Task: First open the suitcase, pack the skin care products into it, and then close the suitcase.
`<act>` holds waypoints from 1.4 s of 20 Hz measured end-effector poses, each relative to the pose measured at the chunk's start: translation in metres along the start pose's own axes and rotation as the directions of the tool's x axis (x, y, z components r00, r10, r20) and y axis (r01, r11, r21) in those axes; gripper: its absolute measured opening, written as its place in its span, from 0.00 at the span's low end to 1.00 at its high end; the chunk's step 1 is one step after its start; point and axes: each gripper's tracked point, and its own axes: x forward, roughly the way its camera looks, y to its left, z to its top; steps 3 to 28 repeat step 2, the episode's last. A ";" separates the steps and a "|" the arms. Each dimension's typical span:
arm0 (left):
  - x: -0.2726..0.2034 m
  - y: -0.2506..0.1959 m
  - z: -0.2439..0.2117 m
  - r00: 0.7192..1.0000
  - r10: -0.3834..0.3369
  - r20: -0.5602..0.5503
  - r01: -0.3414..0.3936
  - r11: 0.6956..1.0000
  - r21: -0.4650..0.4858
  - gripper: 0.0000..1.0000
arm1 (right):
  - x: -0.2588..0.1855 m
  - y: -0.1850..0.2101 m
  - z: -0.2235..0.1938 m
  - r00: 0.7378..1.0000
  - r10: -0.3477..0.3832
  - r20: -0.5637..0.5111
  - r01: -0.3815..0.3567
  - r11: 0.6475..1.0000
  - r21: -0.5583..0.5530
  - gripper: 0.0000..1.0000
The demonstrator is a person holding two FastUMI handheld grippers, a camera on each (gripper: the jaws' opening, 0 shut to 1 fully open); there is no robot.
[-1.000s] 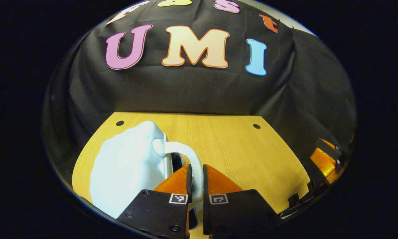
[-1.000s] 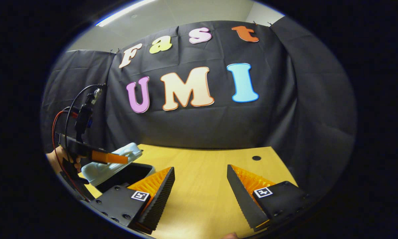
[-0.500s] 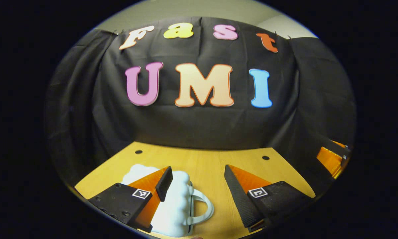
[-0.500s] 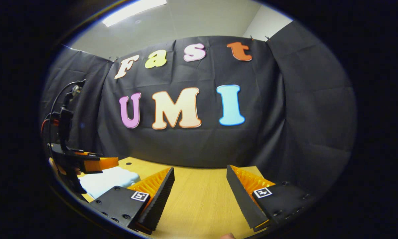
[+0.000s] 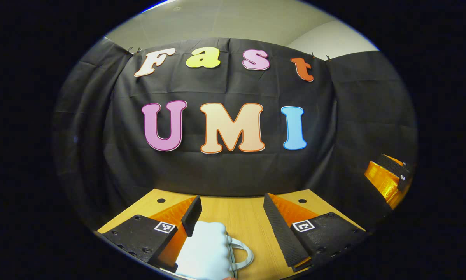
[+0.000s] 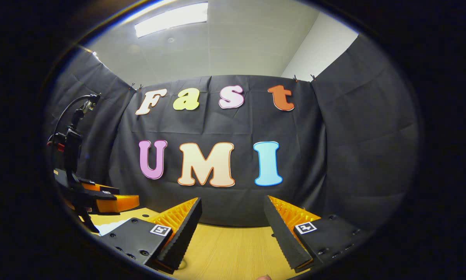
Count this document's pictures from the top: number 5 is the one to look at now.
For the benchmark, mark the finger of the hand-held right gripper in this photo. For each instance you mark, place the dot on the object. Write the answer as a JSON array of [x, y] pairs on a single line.
[[399, 161], [382, 182]]

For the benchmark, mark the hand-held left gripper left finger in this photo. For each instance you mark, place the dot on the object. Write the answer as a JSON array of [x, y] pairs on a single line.
[[192, 217]]

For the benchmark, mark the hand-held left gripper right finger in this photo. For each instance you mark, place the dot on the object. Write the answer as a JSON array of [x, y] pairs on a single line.
[[281, 237]]

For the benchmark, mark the pale blue suitcase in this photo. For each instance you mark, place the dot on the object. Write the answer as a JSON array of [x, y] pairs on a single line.
[[204, 249]]

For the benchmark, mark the black backdrop cloth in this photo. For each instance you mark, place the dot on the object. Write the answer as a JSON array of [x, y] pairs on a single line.
[[233, 171]]

